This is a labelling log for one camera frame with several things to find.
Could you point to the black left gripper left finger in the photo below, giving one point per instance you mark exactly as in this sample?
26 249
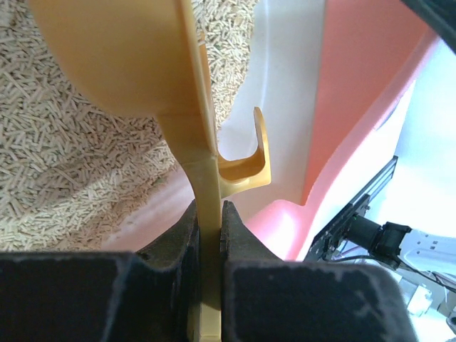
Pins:
102 296

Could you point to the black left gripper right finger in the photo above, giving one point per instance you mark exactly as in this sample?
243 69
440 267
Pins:
265 298

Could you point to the pink litter box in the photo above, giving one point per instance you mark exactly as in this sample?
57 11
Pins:
332 79

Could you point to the yellow litter scoop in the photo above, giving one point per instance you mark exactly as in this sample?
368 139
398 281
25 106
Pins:
143 59

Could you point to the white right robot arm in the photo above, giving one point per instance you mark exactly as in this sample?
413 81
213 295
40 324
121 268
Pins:
350 236

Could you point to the beige cat litter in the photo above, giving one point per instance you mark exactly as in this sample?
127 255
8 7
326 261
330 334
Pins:
71 172

